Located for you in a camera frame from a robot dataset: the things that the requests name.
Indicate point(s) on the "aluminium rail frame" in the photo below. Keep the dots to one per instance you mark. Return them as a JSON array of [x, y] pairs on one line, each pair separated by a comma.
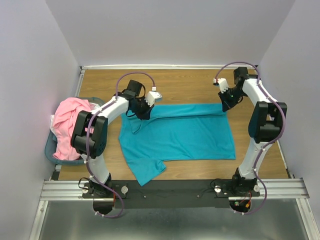
[[220, 221]]

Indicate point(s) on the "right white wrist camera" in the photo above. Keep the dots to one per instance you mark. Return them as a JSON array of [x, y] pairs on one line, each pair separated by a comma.
[[223, 84]]

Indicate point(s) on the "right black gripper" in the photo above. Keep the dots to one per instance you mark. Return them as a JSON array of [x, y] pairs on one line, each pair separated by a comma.
[[226, 104]]

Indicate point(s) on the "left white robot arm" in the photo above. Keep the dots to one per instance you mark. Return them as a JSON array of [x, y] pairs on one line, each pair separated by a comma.
[[89, 137]]

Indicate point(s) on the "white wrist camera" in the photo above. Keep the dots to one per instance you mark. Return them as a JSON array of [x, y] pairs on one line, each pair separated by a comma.
[[152, 97], [223, 84]]

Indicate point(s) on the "pink t shirt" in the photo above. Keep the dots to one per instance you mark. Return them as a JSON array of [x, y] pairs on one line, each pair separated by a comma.
[[64, 121]]

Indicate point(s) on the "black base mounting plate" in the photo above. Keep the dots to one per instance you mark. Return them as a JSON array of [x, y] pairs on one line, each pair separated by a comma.
[[158, 194]]

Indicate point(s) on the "blue plastic laundry basket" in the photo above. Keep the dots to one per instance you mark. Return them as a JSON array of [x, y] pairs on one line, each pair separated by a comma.
[[51, 143]]

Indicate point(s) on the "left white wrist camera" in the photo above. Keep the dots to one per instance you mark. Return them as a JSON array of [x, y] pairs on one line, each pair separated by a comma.
[[152, 97]]

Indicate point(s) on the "teal t shirt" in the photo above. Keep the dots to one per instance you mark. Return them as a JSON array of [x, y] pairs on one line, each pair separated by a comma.
[[177, 132]]

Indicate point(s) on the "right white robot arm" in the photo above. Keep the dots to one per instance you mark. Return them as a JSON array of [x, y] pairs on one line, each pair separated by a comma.
[[266, 126]]

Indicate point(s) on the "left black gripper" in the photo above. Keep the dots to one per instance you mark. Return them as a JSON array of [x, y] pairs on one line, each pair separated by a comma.
[[145, 115]]

